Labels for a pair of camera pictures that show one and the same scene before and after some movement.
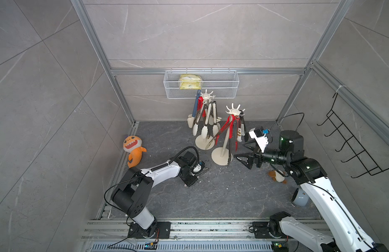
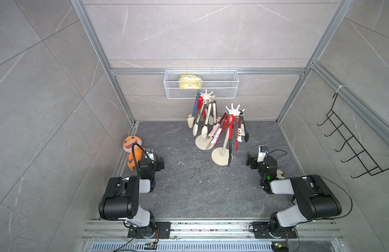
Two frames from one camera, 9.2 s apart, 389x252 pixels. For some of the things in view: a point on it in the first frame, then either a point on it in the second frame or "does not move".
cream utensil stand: [221, 156] does not move
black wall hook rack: [371, 167] does not move
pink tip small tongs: [205, 169] to [214, 134]
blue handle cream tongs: [191, 117] does not move
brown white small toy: [277, 176] does not move
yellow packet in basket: [190, 82] does not move
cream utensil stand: [201, 143] does not move
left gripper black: [191, 182] to [156, 164]
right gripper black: [256, 155] to [254, 161]
